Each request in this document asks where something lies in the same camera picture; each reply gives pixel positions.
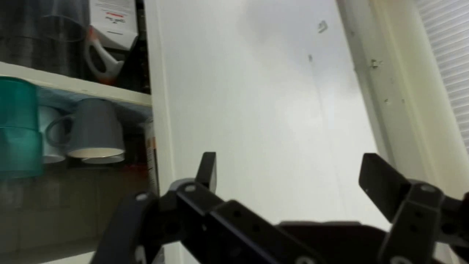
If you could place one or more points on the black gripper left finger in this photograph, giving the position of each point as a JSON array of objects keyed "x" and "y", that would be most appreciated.
[{"x": 207, "y": 171}]

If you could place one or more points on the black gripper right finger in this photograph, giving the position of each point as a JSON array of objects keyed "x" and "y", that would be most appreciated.
[{"x": 383, "y": 189}]

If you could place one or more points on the grey ceramic mug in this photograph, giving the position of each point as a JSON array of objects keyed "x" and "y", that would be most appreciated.
[{"x": 95, "y": 130}]

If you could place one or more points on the clear measuring jug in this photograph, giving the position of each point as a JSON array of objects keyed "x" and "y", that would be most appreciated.
[{"x": 100, "y": 61}]

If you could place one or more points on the pale blue mug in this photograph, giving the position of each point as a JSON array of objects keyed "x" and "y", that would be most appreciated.
[{"x": 49, "y": 148}]

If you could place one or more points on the white box red logo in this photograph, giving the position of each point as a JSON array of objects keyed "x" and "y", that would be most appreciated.
[{"x": 112, "y": 20}]

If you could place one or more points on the teal plastic cup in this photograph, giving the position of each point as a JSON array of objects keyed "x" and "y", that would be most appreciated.
[
  {"x": 16, "y": 104},
  {"x": 19, "y": 152}
]

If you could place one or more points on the cream wall cupboard frame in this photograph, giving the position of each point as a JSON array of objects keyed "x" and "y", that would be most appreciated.
[{"x": 73, "y": 84}]

